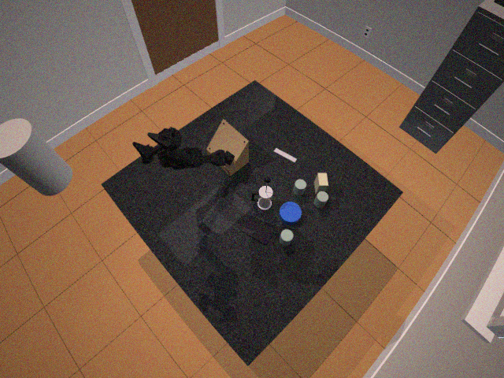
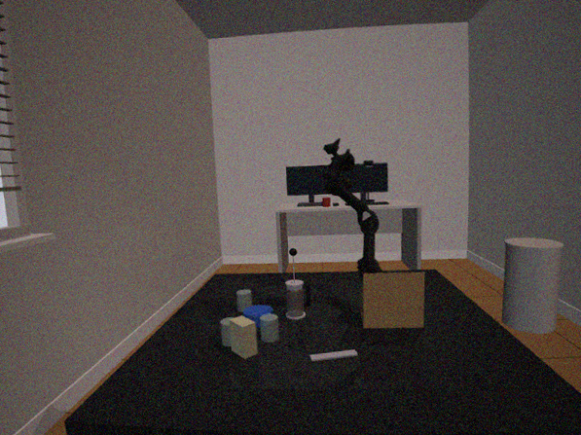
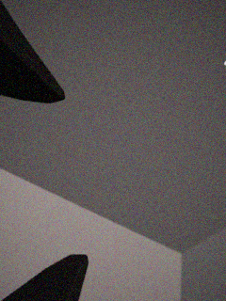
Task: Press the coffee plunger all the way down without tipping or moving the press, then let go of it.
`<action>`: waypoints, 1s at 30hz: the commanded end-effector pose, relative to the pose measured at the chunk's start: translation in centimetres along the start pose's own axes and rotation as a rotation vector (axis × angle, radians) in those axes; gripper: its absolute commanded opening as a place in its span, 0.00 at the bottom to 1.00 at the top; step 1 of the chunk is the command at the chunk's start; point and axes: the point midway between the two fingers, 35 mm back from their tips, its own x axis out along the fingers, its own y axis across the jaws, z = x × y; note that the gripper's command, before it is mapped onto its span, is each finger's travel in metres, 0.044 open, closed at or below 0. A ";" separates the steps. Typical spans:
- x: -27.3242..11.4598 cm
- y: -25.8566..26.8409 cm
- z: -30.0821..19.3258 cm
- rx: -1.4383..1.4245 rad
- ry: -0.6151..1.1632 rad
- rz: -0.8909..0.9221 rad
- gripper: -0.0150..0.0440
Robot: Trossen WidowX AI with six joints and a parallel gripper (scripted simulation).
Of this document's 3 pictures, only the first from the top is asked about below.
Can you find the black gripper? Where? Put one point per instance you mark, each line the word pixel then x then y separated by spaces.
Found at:
pixel 167 149

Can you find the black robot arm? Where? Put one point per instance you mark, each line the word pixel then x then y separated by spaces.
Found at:
pixel 193 156

